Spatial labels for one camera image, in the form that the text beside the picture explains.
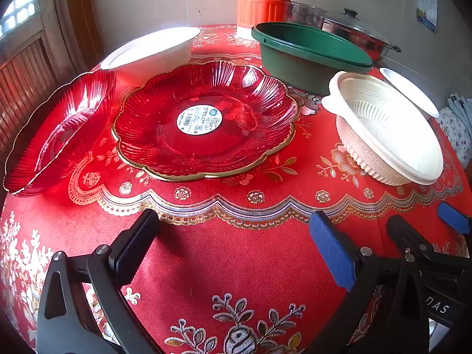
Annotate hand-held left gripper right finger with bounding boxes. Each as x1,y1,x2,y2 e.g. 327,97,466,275
309,211,430,354

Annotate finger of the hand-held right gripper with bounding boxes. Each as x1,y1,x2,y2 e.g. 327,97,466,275
437,203,472,235
386,215,436,263

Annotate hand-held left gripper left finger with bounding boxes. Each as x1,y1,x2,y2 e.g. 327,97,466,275
37,209,160,354

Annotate red ribbed glass bowl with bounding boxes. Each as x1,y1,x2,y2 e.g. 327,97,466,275
3,69,118,198

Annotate red gold-rimmed flower glass plate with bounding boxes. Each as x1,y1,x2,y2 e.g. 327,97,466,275
111,61,299,182

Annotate green plastic basin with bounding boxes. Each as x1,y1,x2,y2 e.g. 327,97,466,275
251,22,374,96

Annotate cream patterned plastic bowl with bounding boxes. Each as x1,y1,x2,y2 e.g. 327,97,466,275
322,71,445,186

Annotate floral fabric bag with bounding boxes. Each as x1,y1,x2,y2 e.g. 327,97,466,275
437,96,472,172

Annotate red floral tablecloth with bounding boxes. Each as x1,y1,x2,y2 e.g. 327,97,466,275
0,25,467,354

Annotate white bowl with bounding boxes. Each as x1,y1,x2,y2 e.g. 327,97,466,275
100,27,201,89

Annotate stainless steel pot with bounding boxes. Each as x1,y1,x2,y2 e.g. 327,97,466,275
322,8,402,63

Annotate wooden door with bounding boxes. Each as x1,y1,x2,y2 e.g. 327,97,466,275
0,0,106,155

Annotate glass pot lid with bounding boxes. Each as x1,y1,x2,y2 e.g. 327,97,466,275
324,8,388,45

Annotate clear glass cup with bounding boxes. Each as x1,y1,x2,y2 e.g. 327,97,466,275
284,1,327,30

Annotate door window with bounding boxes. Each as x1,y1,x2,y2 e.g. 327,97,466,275
0,0,39,39

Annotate orange thermos flask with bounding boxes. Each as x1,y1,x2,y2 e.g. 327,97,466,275
237,0,305,39

